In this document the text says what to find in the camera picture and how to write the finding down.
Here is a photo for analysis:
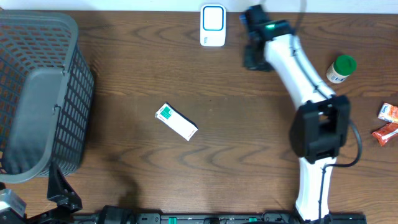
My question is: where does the green lid jar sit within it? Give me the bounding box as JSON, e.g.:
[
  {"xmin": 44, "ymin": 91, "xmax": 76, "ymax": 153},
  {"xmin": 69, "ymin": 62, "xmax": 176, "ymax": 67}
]
[{"xmin": 326, "ymin": 55, "xmax": 357, "ymax": 84}]

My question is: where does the white medicine box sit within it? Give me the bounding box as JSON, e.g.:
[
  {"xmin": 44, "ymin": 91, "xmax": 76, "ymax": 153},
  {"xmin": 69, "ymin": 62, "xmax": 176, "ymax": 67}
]
[{"xmin": 155, "ymin": 103, "xmax": 198, "ymax": 141}]

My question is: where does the orange tissue packet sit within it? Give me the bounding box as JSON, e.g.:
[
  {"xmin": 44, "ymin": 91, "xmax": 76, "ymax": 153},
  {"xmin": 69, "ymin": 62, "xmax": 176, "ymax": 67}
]
[{"xmin": 377, "ymin": 103, "xmax": 398, "ymax": 123}]

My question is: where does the red chocolate bar wrapper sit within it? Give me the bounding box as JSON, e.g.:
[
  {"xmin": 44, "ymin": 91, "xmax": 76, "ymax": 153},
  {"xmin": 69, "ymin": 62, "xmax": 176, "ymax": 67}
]
[{"xmin": 372, "ymin": 123, "xmax": 397, "ymax": 146}]

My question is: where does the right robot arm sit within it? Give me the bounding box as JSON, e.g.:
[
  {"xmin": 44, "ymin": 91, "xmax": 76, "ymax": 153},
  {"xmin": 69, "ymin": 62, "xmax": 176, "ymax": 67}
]
[{"xmin": 241, "ymin": 4, "xmax": 350, "ymax": 223}]

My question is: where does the white barcode scanner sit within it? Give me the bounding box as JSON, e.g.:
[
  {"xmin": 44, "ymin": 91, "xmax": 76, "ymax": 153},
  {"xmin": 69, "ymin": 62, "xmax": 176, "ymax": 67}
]
[{"xmin": 200, "ymin": 4, "xmax": 226, "ymax": 47}]

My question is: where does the grey plastic mesh basket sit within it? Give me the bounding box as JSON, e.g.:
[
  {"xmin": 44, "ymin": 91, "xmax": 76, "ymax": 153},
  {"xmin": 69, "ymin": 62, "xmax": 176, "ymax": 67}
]
[{"xmin": 1, "ymin": 11, "xmax": 95, "ymax": 184}]

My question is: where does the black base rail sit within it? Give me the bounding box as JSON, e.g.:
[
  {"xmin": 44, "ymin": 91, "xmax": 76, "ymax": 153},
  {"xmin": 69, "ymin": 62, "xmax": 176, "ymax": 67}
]
[{"xmin": 74, "ymin": 204, "xmax": 368, "ymax": 224}]

